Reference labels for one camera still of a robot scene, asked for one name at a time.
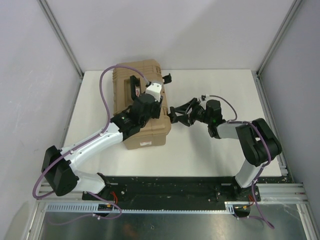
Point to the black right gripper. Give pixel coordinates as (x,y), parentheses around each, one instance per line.
(184,119)

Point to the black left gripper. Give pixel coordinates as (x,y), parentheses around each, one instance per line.
(158,106)

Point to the tan plastic tool box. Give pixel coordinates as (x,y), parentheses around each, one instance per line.
(156,130)

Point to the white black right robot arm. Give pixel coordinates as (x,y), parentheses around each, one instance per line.
(259,144)

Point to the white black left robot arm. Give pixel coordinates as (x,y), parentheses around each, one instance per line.
(61,167)

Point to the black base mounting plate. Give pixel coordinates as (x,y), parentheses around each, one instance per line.
(220,189)

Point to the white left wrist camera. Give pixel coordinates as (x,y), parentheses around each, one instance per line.
(154,89)

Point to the left aluminium corner post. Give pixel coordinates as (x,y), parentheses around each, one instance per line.
(53,22)

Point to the aluminium corner post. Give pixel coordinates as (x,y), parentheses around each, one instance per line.
(280,34)
(53,22)

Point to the right aluminium corner post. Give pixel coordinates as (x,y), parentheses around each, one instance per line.
(280,34)

